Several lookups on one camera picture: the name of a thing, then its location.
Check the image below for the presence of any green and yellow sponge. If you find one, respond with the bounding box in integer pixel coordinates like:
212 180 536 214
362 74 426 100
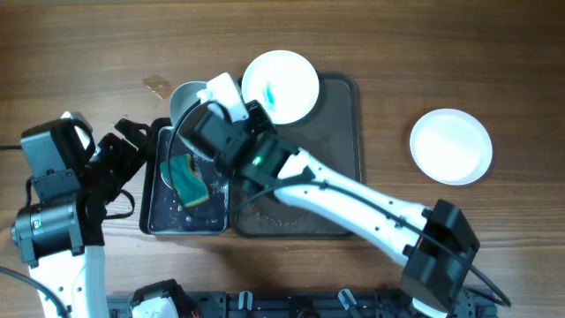
160 154 209 208

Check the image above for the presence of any white plate top stained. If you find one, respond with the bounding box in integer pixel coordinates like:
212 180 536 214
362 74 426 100
241 50 320 125

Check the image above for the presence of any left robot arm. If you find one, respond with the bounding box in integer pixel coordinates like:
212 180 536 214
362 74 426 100
11 113 154 317

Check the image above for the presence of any white plate stained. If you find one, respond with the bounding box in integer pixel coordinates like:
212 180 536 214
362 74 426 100
409 109 493 186
241 50 320 125

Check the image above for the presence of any large dark brown tray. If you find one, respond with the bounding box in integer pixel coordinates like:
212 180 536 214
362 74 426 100
230 72 363 239

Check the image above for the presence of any light blue stained plate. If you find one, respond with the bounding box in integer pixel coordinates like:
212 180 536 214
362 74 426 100
169 81 213 162

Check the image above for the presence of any white plate front stained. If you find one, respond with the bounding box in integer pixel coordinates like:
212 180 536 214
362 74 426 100
409 109 493 186

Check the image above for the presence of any small black sponge tray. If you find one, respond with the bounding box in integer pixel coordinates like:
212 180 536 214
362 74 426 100
139 117 230 235

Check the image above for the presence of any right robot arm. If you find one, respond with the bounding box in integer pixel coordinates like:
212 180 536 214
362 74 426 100
176 102 480 317

